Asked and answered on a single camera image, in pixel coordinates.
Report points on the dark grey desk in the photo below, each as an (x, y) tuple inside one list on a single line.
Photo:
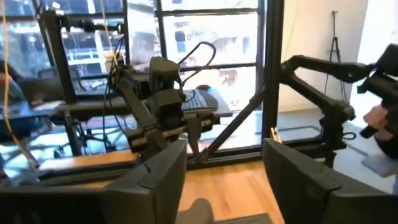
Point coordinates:
[(222, 107)]

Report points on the person's hand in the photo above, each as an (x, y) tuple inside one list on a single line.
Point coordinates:
[(374, 119)]

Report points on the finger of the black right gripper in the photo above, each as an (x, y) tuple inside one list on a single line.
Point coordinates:
[(194, 137), (154, 140)]

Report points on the dark grey woven placemat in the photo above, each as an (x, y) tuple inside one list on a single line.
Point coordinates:
[(245, 219)]

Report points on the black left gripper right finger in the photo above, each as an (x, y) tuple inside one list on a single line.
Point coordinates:
[(295, 193)]

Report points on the black aluminium table frame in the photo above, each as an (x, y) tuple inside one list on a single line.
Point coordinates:
[(273, 62)]

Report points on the black equipment stand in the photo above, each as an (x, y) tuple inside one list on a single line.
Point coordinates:
[(59, 62)]

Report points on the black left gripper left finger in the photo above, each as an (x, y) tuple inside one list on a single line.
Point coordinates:
[(164, 186)]

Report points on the black keyboard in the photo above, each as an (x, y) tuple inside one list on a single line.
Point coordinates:
[(196, 101)]

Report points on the black tripod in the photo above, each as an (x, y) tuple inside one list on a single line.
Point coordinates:
[(335, 43)]

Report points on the person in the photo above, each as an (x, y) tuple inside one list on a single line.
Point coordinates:
[(388, 146)]

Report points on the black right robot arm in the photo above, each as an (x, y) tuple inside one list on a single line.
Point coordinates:
[(133, 99)]

